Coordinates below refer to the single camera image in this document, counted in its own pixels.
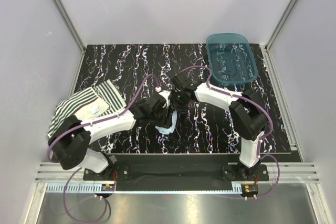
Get light blue towel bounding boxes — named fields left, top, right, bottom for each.
left=155, top=99, right=177, bottom=135

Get green white striped towel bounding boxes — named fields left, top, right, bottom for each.
left=47, top=80, right=126, bottom=137

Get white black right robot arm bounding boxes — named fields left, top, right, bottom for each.
left=171, top=73, right=273, bottom=180

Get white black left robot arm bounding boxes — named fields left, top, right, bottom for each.
left=48, top=90, right=173, bottom=180

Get teal transparent plastic bin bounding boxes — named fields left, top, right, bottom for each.
left=206, top=33, right=258, bottom=86

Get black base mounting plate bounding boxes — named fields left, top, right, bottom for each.
left=83, top=154, right=269, bottom=193

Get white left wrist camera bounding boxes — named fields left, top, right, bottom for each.
left=155, top=87, right=171, bottom=105

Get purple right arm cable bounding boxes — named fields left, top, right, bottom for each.
left=178, top=66, right=281, bottom=200

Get white slotted cable duct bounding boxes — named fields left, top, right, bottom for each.
left=46, top=183, right=244, bottom=194

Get aluminium front rail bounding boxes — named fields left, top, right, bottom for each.
left=35, top=163, right=320, bottom=183

